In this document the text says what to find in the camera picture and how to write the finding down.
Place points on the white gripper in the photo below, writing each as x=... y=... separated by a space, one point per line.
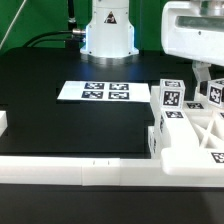
x=194 y=29

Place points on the white tagged cube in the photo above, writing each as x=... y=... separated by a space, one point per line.
x=215 y=92
x=172 y=93

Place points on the white chair back frame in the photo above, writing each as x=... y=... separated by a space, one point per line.
x=190 y=140

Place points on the white chair seat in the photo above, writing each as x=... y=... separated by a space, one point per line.
x=152 y=141

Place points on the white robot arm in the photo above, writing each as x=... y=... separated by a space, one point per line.
x=109 y=34

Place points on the thin grey rod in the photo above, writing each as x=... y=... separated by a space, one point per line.
x=2 y=42

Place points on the white left block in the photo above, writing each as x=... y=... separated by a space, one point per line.
x=3 y=122

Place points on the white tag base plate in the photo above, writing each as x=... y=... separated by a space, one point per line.
x=105 y=91

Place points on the white front rail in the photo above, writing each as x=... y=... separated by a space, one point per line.
x=94 y=172

